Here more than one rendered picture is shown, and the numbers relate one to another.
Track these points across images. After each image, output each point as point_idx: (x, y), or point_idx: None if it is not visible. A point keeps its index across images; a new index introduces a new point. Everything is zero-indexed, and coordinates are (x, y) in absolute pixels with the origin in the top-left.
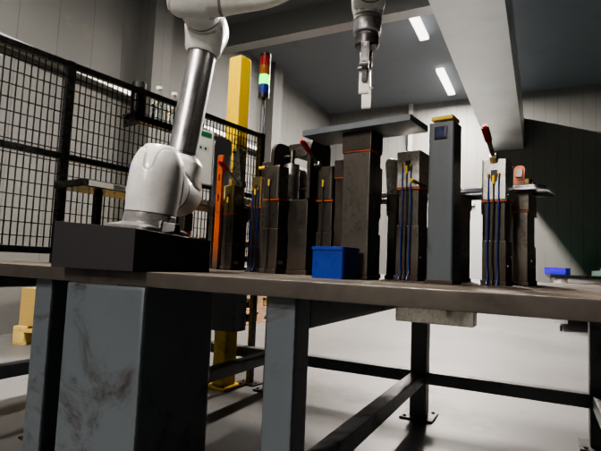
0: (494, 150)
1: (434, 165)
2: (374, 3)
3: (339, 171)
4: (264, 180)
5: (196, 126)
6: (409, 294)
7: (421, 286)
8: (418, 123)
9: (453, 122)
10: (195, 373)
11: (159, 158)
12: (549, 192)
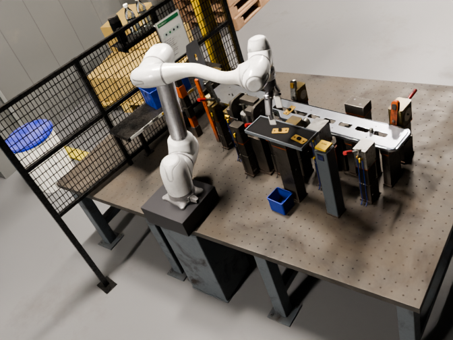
0: (356, 151)
1: (320, 170)
2: None
3: None
4: (230, 119)
5: (180, 123)
6: (304, 270)
7: (312, 257)
8: (309, 143)
9: (325, 154)
10: None
11: (174, 175)
12: (407, 133)
